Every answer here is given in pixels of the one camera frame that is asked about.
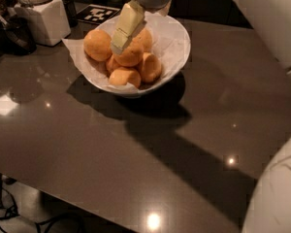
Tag white bowl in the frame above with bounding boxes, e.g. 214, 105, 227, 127
77, 10, 192, 98

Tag white ceramic jar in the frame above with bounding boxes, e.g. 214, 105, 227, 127
14, 0, 71, 47

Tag black white marker tag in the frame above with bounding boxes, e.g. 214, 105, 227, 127
77, 4, 120, 24

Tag small hidden middle orange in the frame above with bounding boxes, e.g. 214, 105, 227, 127
106, 56, 120, 74

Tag white paper liner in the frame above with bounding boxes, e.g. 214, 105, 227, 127
61, 5, 189, 92

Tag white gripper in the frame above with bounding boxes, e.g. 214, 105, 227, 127
111, 0, 172, 54

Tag black pan with handle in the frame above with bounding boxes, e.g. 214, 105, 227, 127
0, 15, 37, 55

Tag black floor cables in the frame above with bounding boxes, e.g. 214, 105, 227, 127
0, 173, 85, 233

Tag dark small container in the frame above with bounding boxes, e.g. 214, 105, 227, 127
62, 0, 78, 27

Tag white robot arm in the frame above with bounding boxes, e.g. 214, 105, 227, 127
111, 0, 291, 233

